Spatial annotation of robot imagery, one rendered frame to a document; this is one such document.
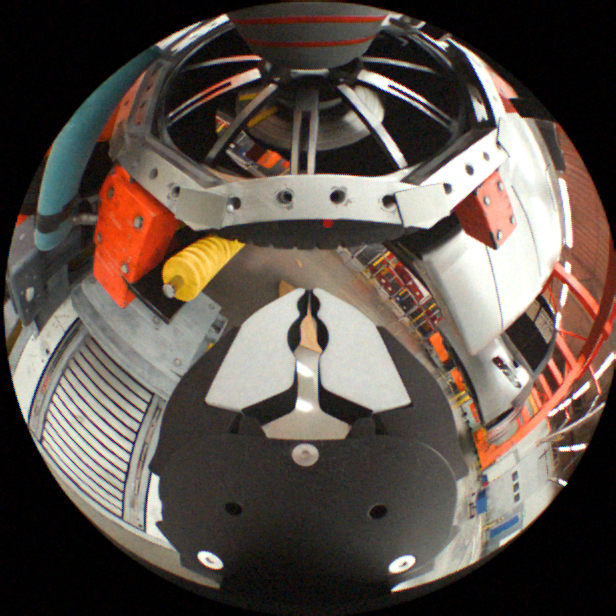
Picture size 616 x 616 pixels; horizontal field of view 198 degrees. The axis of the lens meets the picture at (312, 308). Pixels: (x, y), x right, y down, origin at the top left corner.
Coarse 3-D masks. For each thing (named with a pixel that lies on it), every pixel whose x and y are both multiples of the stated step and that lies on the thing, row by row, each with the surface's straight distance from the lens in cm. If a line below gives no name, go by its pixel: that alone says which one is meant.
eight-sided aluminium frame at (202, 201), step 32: (192, 32) 47; (160, 64) 45; (480, 64) 44; (128, 96) 39; (480, 96) 37; (128, 128) 33; (480, 128) 35; (128, 160) 29; (160, 160) 24; (448, 160) 23; (480, 160) 26; (160, 192) 23; (192, 192) 20; (224, 192) 19; (256, 192) 18; (320, 192) 18; (352, 192) 18; (384, 192) 19; (416, 192) 19; (448, 192) 23; (192, 224) 21; (224, 224) 19; (416, 224) 20
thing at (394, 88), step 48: (240, 48) 58; (384, 48) 57; (192, 96) 50; (288, 96) 35; (336, 96) 36; (432, 96) 49; (192, 144) 40; (384, 144) 31; (432, 144) 38; (288, 192) 26; (336, 192) 26
